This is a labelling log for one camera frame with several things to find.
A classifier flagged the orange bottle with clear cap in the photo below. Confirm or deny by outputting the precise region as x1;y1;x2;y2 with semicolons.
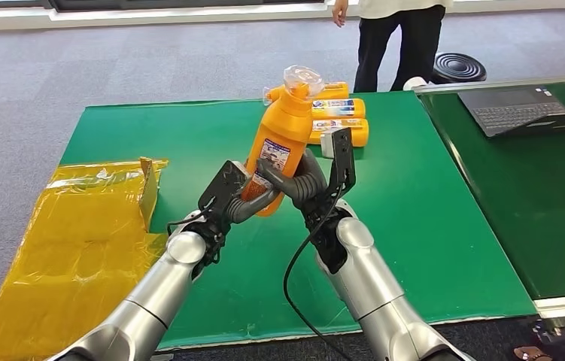
262;82;350;106
307;118;370;148
240;65;326;217
310;98;366;120

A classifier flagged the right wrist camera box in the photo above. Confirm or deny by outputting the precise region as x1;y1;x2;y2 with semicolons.
320;128;357;194

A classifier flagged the small white object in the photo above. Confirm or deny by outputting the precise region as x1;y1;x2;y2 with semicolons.
402;76;429;93

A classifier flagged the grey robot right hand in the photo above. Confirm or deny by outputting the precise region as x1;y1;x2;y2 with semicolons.
257;147;329;211

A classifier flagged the person's foot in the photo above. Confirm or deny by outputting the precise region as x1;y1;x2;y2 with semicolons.
513;346;557;361

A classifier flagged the black laptop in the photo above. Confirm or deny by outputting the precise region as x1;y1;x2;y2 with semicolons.
457;84;565;139

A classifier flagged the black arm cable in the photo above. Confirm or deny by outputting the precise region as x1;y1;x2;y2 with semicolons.
166;208;214;238
283;183;352;361

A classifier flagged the green table with silver frame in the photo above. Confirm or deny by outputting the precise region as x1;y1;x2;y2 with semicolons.
413;73;565;321

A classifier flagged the black round stool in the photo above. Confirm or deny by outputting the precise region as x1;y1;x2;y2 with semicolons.
431;52;488;85

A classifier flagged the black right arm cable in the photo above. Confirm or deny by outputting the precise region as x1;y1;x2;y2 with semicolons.
283;183;352;361

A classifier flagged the person's right hand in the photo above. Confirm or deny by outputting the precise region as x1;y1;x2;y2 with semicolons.
332;0;349;29

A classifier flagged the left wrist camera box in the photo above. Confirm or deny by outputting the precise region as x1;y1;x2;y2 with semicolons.
197;160;251;214

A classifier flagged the yellow plastic sheet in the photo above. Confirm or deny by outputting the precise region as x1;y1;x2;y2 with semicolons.
0;158;171;361

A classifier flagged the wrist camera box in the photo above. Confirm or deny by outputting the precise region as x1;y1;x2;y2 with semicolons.
197;160;251;214
320;128;357;194

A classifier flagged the person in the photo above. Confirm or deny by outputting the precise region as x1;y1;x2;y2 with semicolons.
332;0;455;94

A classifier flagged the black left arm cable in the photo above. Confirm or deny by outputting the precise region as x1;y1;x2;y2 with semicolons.
166;208;214;238

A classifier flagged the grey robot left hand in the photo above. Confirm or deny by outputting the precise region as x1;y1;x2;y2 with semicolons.
226;185;284;224

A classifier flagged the green table mat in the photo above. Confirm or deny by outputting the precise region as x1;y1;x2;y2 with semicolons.
59;91;539;352

